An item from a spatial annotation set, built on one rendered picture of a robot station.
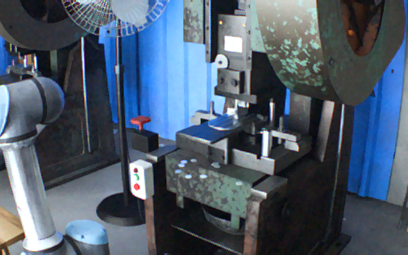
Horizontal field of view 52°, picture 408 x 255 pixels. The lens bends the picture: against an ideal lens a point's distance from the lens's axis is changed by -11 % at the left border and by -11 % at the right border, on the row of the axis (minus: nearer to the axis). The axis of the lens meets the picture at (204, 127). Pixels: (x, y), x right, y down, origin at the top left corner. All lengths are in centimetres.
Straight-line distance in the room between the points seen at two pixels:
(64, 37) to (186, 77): 112
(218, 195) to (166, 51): 204
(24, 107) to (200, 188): 85
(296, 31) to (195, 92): 230
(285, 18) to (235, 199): 71
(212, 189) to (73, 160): 168
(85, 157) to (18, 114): 220
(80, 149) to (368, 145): 190
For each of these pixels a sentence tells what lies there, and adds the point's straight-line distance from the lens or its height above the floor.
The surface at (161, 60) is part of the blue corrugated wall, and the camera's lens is 355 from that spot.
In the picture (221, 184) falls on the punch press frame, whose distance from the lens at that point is 163.
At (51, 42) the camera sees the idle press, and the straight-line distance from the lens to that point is 268.
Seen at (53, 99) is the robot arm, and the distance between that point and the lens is 112.
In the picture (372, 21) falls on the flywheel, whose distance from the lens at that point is 176.
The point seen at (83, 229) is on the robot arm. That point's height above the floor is 68.
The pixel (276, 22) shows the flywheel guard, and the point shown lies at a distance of 120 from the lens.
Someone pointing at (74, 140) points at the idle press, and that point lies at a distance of 317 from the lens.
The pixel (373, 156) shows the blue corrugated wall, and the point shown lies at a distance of 283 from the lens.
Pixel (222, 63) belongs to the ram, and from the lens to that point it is 168.
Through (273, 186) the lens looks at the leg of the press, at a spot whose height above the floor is 64.
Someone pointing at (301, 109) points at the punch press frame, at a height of 80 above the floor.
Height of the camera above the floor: 132
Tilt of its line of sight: 19 degrees down
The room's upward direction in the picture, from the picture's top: straight up
